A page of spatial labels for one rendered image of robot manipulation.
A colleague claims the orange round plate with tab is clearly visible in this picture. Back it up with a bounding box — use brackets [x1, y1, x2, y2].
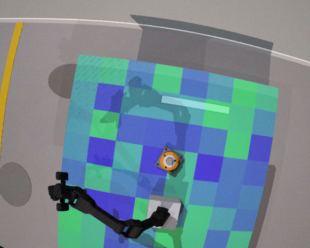
[160, 152, 179, 170]

